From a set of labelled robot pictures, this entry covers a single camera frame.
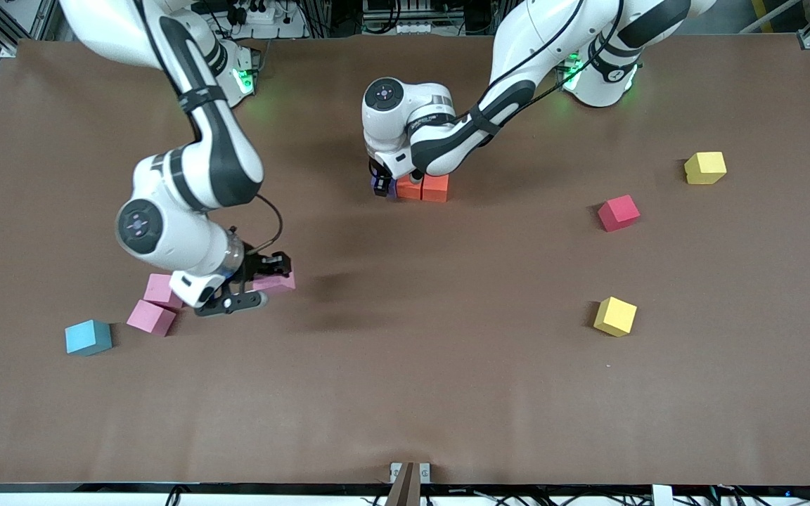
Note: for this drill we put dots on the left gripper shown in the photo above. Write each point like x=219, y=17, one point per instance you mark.
x=379, y=176

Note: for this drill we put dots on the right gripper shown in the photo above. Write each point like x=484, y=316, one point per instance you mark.
x=256, y=264

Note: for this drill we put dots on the purple foam cube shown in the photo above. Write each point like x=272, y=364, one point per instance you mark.
x=380, y=191

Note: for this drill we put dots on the pink foam cube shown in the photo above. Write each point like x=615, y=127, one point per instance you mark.
x=280, y=283
x=150, y=318
x=160, y=289

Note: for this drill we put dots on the orange foam cube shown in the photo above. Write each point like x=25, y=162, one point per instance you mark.
x=436, y=188
x=409, y=188

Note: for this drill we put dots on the red foam cube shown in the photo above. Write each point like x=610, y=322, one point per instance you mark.
x=618, y=212

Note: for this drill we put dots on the yellow foam cube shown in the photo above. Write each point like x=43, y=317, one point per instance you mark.
x=614, y=316
x=705, y=167

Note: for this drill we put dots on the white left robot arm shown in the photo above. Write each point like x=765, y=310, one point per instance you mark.
x=531, y=56

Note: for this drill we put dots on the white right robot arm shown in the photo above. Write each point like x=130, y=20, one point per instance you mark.
x=201, y=169

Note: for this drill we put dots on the white power strip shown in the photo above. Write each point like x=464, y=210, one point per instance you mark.
x=415, y=28
x=261, y=14

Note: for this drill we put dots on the brown table cover sheet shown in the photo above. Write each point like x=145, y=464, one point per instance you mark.
x=405, y=386

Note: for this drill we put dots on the light blue foam cube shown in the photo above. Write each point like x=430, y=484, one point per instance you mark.
x=88, y=337

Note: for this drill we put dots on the white label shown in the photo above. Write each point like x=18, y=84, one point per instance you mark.
x=661, y=495

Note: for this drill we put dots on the grey metal bracket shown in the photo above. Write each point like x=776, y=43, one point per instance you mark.
x=408, y=485

